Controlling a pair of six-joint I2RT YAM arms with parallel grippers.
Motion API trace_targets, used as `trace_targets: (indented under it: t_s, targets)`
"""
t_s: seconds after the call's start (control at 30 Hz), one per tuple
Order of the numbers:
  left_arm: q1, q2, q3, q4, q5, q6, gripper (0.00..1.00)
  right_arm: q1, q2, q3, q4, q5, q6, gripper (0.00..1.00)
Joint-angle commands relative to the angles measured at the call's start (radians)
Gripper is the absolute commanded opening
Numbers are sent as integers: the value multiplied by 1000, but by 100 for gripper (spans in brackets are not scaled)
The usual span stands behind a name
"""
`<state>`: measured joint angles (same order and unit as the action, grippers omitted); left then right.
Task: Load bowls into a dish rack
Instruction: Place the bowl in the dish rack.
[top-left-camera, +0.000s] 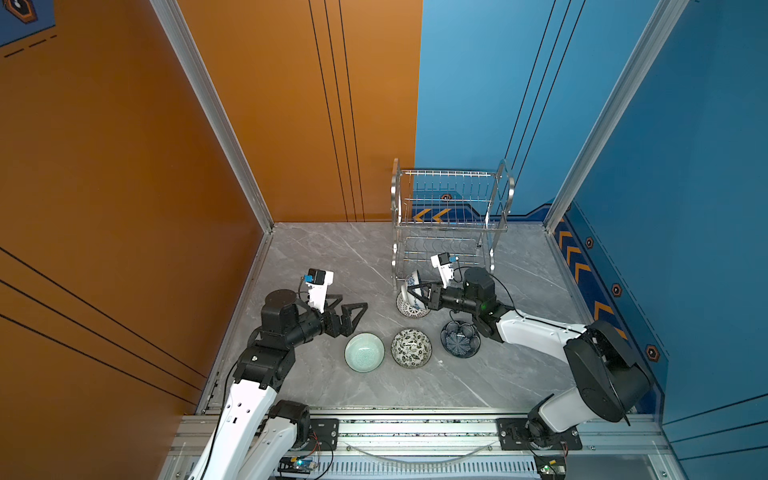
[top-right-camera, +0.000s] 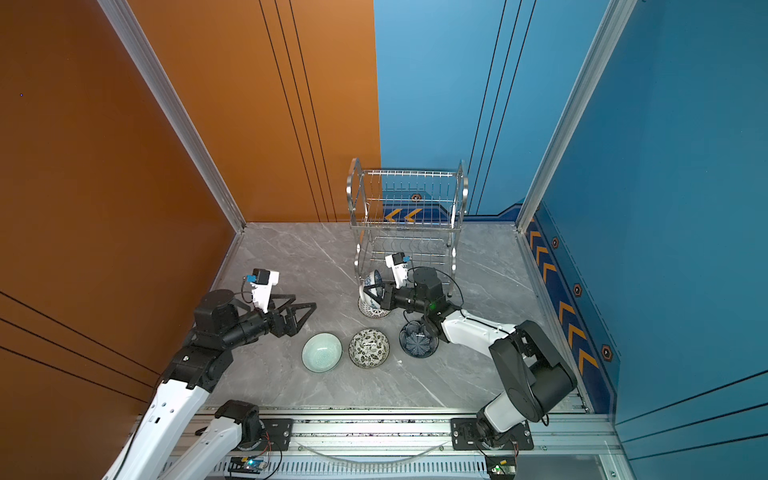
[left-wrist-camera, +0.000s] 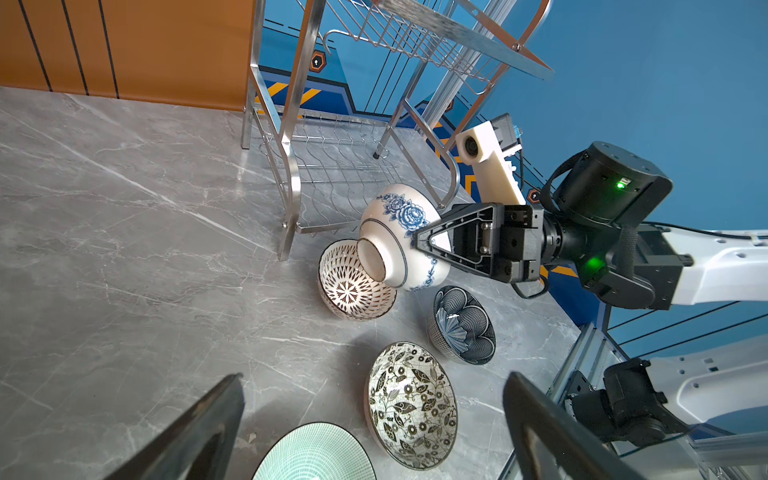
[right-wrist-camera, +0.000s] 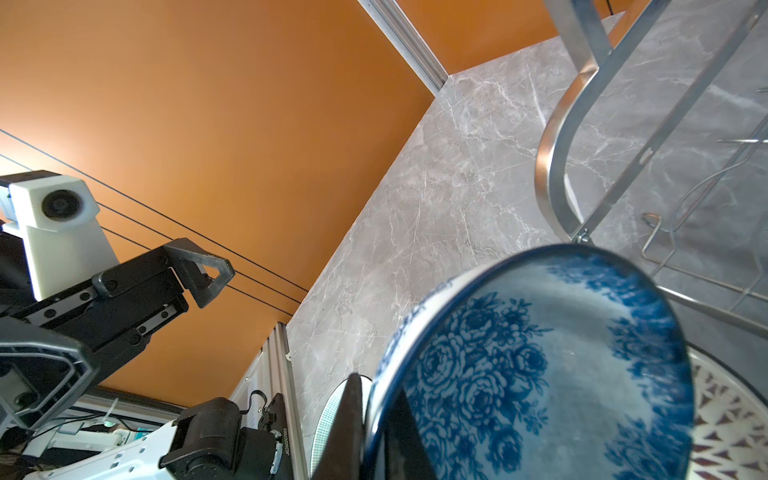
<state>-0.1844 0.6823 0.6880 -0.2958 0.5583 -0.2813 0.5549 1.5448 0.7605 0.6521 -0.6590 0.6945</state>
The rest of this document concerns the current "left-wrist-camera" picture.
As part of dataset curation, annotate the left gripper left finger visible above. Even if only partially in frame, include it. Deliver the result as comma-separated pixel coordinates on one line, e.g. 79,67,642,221
108,373,245,479

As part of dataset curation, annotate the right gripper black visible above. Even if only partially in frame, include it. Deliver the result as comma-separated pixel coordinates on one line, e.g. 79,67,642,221
411,203,544,284

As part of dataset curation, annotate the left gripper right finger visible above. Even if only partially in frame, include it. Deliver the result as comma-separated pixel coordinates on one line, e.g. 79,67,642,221
503,371,642,479

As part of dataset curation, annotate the blue floral white bowl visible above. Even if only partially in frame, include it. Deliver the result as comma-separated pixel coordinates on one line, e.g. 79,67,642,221
357,184,450,291

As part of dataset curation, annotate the pale green ribbed bowl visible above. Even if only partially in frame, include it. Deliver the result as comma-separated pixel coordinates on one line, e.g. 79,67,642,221
252,422,377,480

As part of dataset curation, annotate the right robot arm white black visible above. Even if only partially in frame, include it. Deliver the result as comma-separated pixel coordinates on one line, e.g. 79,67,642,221
412,141,767,447

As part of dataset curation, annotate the stainless steel dish rack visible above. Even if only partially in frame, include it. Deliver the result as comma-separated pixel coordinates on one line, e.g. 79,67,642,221
241,1,553,259

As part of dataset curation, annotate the dark blue petal bowl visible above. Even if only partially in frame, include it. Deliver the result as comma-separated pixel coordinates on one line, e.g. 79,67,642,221
427,285,496,366

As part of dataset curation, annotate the white brown lattice bowl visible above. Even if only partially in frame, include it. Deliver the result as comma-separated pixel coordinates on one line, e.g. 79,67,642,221
317,239,397,322

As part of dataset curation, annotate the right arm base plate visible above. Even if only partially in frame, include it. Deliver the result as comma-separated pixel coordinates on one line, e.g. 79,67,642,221
560,370,599,419

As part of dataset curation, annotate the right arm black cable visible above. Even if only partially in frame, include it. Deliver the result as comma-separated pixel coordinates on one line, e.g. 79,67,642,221
509,149,768,301

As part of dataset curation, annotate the aluminium front rail frame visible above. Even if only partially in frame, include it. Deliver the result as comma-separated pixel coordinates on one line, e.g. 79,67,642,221
497,323,768,480

